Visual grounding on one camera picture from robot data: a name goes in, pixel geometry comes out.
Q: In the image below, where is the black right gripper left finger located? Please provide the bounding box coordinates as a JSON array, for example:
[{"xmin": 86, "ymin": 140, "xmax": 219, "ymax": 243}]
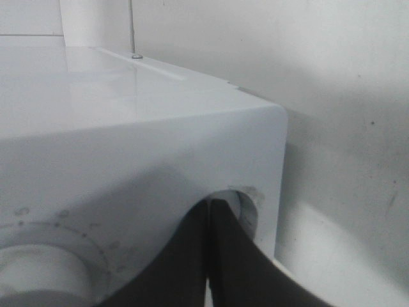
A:
[{"xmin": 99, "ymin": 200, "xmax": 208, "ymax": 307}]

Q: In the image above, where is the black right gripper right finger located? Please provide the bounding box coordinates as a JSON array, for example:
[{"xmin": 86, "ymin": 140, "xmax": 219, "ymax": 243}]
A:
[{"xmin": 209, "ymin": 199, "xmax": 326, "ymax": 306}]

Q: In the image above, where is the round white door button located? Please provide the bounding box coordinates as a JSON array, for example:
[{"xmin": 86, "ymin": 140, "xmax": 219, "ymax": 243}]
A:
[{"xmin": 206, "ymin": 189, "xmax": 258, "ymax": 240}]

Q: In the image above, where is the white microwave oven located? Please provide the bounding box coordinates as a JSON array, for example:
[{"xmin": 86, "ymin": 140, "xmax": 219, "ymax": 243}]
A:
[{"xmin": 1, "ymin": 46, "xmax": 288, "ymax": 303}]

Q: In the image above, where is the white lower timer knob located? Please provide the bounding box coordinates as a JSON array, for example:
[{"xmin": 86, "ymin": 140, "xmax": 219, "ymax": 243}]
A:
[{"xmin": 1, "ymin": 244, "xmax": 96, "ymax": 306}]

